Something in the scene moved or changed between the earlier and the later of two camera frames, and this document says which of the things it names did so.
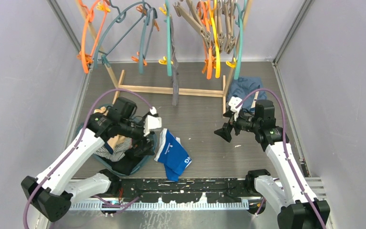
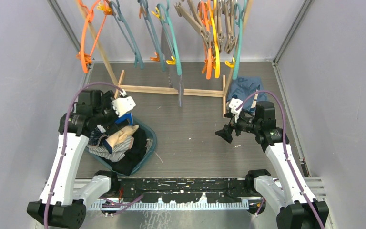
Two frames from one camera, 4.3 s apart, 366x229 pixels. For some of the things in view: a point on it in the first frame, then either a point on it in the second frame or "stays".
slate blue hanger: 142,53 -> 144,5
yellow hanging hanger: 218,66 stays
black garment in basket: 128,164 stays
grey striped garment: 118,153 stays
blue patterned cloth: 245,88 stays
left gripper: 137,144 -> 110,126
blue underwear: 173,154 -> 128,115
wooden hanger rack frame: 167,89 stays
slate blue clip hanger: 147,9 -> 114,7
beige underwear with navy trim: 111,143 stays
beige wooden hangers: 223,36 stays
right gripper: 225,131 stays
